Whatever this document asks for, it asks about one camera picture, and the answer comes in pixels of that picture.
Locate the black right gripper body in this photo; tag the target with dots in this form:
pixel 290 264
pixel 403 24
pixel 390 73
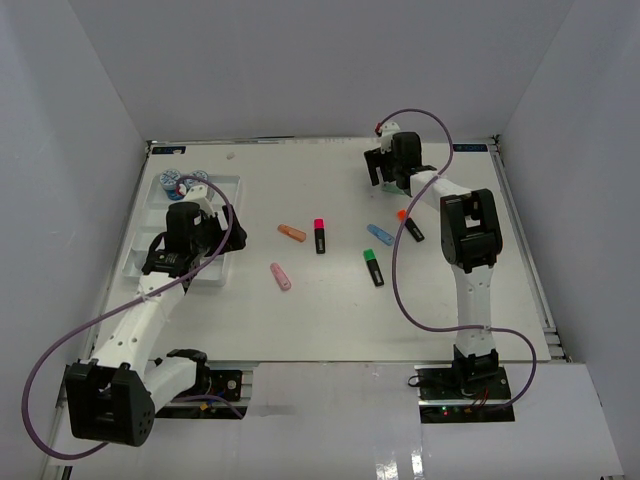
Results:
pixel 397 165

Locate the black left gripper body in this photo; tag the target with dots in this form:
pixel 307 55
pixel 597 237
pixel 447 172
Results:
pixel 211 235

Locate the blue lidded jar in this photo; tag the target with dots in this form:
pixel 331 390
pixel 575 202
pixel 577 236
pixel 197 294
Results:
pixel 200 174
pixel 169 182

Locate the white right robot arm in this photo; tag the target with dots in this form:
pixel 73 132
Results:
pixel 470 238

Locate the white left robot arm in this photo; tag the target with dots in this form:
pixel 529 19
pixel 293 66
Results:
pixel 114 396

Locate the white compartment tray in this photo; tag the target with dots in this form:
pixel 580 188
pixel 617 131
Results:
pixel 152 222

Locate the right blue table label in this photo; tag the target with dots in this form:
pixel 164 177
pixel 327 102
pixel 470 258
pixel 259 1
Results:
pixel 470 147

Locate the blue table label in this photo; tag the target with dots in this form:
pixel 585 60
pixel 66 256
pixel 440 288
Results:
pixel 168 150
pixel 470 147

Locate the pink stapler case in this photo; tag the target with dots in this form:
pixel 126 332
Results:
pixel 280 277

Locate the orange cap black highlighter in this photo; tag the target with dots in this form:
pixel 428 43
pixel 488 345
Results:
pixel 410 226

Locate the blue stapler case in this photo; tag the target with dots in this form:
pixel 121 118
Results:
pixel 381 234

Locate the pink cap black highlighter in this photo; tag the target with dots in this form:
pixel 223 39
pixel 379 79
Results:
pixel 319 236

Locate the left blue table label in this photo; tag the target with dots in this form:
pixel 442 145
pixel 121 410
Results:
pixel 168 150

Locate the green cap black highlighter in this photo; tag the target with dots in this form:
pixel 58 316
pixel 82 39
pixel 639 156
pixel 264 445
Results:
pixel 373 267

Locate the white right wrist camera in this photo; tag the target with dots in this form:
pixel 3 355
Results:
pixel 385 133

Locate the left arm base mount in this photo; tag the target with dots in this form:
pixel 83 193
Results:
pixel 221 386

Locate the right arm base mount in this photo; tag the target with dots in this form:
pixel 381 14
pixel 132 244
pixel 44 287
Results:
pixel 444 400

